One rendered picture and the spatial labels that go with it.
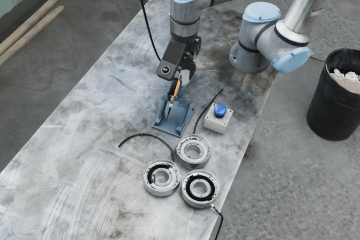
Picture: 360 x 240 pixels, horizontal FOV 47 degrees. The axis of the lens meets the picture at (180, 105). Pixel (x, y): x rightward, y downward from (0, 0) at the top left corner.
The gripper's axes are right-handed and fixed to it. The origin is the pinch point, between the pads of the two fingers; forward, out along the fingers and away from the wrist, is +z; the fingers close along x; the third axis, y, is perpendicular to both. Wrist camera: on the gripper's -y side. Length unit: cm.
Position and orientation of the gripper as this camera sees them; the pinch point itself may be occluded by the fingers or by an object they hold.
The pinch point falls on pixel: (177, 83)
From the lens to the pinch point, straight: 121.4
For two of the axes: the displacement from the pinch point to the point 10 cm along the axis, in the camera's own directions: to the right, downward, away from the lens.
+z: -0.5, 5.9, 8.1
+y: 3.9, -7.3, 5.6
